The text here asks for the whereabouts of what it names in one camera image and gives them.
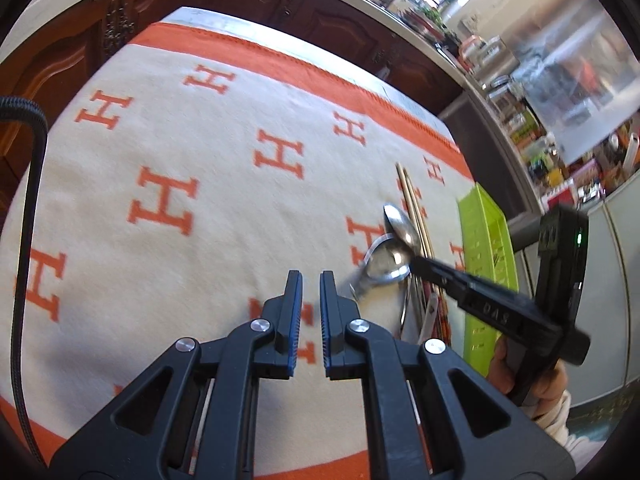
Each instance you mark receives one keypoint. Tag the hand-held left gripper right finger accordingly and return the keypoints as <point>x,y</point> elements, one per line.
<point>327,320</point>

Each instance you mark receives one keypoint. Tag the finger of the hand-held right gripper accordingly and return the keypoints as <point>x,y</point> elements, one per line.
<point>480,297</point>

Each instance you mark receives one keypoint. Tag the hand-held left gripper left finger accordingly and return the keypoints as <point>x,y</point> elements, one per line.
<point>295,320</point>

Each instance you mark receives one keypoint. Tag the green plastic utensil tray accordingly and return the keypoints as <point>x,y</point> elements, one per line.
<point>482,220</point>

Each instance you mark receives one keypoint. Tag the large metal spoon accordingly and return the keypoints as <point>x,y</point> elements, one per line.
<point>400,226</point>

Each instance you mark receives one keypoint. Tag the person's right forearm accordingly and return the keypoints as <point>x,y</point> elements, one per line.
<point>562,430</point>

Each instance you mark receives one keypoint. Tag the person's right hand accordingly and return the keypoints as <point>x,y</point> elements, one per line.
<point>500,370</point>

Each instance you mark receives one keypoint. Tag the group of condiment bottles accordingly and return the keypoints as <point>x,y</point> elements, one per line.
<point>545,150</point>

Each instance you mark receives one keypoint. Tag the orange and beige printed blanket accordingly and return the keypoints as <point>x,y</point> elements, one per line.
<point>175,260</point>

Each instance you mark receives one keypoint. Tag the brushed metal appliance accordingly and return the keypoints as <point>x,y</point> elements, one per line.
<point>480,140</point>

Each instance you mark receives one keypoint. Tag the clear plastic sheet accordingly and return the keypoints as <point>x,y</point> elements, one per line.
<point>575,70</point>

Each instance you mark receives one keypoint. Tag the white kitchen countertop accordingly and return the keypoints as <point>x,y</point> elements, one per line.
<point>450,60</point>

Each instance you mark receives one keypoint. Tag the dark wooden kitchen cabinets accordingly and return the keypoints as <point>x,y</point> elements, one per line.
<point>225,0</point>

